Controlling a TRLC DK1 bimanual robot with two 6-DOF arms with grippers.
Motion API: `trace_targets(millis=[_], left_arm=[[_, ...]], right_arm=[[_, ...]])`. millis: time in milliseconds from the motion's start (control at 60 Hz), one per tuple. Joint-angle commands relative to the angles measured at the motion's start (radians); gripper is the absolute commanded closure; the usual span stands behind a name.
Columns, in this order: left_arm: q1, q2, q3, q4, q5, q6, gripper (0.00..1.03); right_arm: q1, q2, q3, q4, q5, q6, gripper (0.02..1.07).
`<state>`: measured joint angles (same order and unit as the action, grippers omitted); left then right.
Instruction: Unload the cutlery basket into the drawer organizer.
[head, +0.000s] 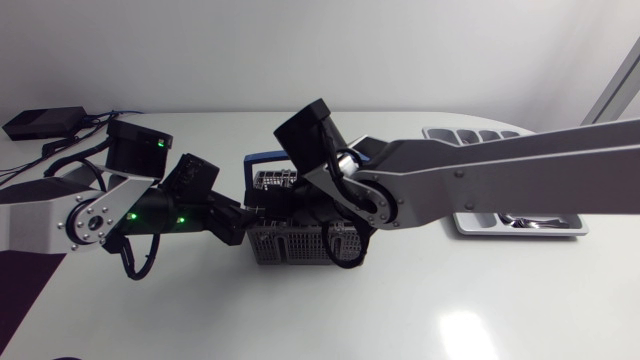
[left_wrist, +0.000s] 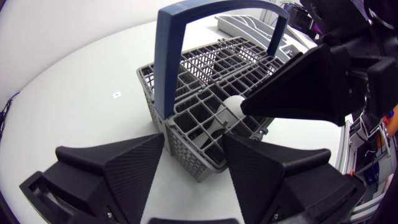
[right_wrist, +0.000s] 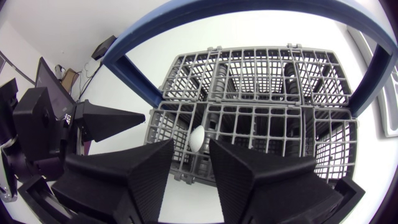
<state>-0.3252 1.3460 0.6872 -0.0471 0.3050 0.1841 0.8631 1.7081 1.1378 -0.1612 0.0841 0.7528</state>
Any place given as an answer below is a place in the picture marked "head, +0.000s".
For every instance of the pile of steel cutlery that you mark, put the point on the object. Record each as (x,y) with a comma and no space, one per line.
(530,221)

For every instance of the grey cutlery basket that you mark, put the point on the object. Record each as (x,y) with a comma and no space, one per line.
(295,247)

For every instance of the grey cutlery tray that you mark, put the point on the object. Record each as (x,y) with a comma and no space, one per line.
(480,223)

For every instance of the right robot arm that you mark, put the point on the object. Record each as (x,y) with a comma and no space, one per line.
(500,175)

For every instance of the black power brick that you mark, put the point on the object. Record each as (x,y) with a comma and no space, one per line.
(42,122)

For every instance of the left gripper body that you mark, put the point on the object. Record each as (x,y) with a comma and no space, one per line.
(227,220)

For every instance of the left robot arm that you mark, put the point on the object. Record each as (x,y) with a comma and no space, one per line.
(40,215)

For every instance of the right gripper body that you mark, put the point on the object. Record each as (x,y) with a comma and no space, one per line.
(275,202)

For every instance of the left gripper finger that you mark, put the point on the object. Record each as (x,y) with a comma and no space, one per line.
(252,216)

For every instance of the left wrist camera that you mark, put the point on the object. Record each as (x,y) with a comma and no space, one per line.
(192,176)

